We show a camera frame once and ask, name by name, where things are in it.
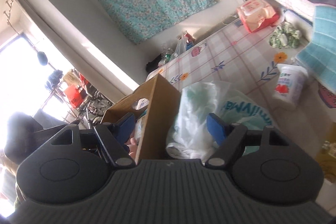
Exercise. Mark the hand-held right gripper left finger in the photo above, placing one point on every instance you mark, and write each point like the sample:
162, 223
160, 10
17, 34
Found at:
126, 125

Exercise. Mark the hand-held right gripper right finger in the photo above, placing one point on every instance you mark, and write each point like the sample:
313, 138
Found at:
216, 129

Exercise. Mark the white teal cotton swab bag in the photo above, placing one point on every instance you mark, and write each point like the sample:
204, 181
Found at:
141, 125

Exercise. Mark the cardboard box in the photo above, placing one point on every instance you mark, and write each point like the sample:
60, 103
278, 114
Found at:
160, 113

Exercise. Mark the teal checked towel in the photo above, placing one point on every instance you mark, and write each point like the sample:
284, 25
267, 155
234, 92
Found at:
320, 48

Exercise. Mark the white plastic bag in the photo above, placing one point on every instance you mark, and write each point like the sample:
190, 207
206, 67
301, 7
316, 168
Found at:
199, 106

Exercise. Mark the wheelchair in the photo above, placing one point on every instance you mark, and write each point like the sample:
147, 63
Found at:
95, 108

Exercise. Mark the red basket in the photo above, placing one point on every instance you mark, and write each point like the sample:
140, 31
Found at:
73, 95

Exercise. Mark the black bag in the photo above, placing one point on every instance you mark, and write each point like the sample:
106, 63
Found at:
153, 64

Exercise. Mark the checked bed sheet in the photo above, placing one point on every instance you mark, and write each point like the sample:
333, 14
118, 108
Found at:
236, 56

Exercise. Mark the white plastic cup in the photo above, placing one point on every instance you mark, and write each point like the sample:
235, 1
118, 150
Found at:
288, 87

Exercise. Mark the clear plastic bag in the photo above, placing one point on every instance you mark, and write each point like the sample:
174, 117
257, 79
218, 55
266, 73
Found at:
181, 47

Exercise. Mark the green scrunchie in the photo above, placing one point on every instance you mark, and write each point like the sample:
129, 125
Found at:
284, 36

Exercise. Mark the pink wet wipes pack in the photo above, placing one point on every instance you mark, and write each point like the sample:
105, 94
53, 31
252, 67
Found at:
257, 15

